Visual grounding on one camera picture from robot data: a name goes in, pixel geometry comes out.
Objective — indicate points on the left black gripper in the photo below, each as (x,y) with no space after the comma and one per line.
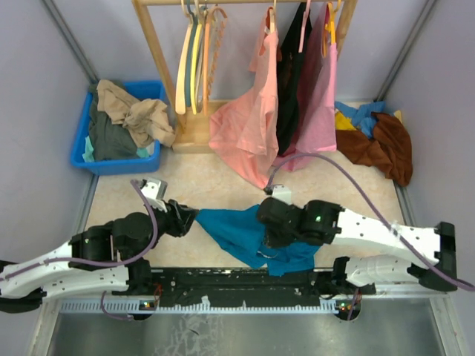
(179,216)

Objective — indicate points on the teal blue t shirt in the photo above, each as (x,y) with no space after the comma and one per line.
(241,235)

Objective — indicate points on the cream plastic hanger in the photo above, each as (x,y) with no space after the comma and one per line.
(267,256)

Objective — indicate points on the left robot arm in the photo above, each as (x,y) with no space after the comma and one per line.
(103,258)

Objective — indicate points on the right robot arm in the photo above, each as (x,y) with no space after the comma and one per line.
(407,254)

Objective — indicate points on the salmon pink t shirt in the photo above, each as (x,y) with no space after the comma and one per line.
(243,131)

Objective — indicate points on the beige t shirt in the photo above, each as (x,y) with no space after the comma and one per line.
(146,120)

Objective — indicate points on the dark grey t shirt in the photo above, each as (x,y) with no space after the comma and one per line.
(109,141)

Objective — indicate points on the black t shirt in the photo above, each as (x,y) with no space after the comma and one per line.
(288,71)

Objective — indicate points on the orange plastic hanger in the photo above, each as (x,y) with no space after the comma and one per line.
(214,13)

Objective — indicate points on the beige hanger with shirt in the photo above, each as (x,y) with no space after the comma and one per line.
(271,19)

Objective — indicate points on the brown t shirt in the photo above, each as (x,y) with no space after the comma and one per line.
(389,150)

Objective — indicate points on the pink hanger with shirt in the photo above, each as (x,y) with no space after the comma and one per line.
(303,26)

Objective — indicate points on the yellow hanger with shirt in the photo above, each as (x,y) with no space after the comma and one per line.
(329,37)

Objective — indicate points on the wooden clothes rack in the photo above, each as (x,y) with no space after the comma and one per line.
(193,129)

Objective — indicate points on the mint green cloth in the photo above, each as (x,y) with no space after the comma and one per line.
(88,155)

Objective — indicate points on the blue plastic bin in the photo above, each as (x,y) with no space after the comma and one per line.
(148,89)

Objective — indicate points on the yellow cloth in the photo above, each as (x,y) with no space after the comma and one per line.
(343,123)

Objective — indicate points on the light blue cloth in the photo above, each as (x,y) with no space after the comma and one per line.
(362,118)

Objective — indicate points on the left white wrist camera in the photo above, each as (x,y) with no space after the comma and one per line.
(154,191)

